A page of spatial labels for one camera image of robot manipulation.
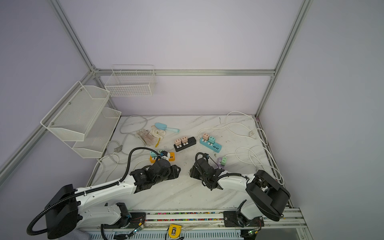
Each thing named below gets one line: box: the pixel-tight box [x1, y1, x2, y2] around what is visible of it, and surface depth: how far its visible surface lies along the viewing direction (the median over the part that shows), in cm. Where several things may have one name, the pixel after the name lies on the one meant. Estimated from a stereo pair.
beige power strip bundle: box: [136, 125, 166, 146], surface depth 109 cm
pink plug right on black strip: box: [181, 136, 188, 144], surface depth 100 cm
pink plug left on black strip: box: [174, 138, 182, 146], surface depth 100 cm
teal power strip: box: [199, 137, 222, 153], surface depth 103 cm
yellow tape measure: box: [168, 224, 182, 239], surface depth 71 cm
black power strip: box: [173, 136, 197, 152], surface depth 103 cm
